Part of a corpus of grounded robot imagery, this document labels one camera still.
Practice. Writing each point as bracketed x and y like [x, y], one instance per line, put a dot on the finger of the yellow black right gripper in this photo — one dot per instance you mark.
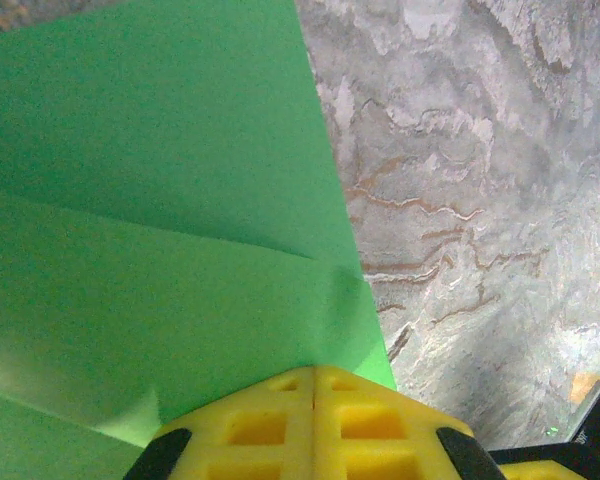
[524, 472]

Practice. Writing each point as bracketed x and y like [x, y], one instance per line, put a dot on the green paper sheet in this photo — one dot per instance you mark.
[155, 175]

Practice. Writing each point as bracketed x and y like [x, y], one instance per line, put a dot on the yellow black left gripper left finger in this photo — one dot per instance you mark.
[250, 440]

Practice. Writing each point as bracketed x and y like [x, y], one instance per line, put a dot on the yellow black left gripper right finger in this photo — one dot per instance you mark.
[375, 440]

